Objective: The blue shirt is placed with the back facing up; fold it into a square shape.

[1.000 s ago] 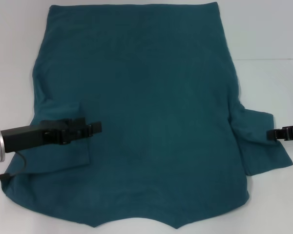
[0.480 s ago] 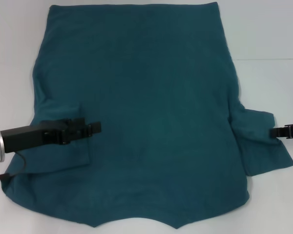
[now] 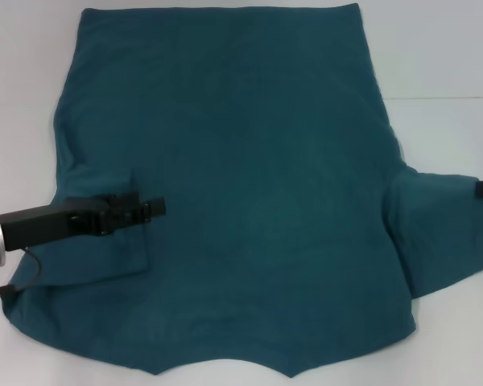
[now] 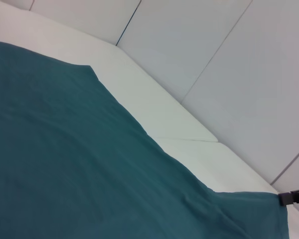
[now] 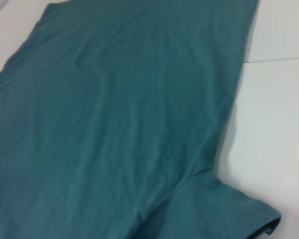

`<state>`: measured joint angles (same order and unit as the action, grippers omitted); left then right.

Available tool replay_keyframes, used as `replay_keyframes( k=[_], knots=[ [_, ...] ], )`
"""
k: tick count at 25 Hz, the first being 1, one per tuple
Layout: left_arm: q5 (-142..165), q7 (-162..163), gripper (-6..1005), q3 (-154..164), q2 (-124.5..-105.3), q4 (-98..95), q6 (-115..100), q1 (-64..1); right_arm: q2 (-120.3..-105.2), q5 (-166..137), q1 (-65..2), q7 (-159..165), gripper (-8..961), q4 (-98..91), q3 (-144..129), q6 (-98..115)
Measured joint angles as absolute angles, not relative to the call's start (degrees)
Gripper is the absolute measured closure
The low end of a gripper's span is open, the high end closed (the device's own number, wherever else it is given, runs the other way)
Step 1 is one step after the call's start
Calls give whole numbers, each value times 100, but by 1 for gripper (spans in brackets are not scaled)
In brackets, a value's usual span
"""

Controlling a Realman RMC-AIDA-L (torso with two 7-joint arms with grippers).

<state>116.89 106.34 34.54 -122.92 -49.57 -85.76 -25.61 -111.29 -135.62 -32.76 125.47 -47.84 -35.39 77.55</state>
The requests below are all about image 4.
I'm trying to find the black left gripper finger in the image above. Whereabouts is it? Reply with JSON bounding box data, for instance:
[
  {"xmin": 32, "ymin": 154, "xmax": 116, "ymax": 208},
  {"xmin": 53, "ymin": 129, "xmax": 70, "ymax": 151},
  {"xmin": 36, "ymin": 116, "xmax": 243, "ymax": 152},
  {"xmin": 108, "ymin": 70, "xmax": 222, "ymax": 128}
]
[{"xmin": 278, "ymin": 184, "xmax": 299, "ymax": 207}]

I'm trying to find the teal blue shirt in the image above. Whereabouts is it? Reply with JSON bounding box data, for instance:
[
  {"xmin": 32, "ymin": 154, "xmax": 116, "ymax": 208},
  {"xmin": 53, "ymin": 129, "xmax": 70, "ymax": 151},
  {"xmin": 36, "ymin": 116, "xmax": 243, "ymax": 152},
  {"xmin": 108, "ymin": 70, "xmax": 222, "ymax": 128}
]
[{"xmin": 0, "ymin": 39, "xmax": 290, "ymax": 239}]

